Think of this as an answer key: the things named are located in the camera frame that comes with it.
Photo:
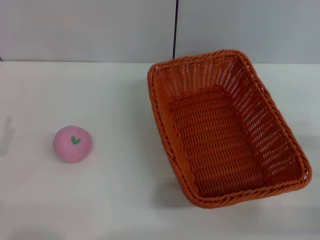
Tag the orange woven plastic basket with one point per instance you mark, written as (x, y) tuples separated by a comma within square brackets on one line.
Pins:
[(215, 140)]

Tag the pink peach toy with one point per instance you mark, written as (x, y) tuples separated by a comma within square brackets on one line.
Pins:
[(70, 150)]

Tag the black vertical wall strip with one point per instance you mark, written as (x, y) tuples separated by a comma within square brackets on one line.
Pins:
[(175, 27)]

